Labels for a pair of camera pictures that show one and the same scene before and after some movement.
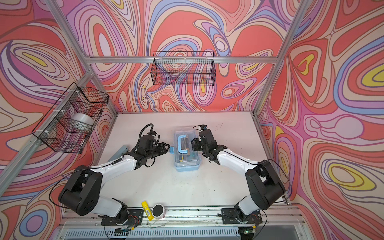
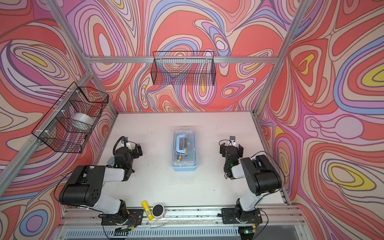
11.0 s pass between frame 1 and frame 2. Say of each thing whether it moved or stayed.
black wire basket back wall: stayed
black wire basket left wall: stayed
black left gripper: moved
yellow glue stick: stayed
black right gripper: moved
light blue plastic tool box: stayed
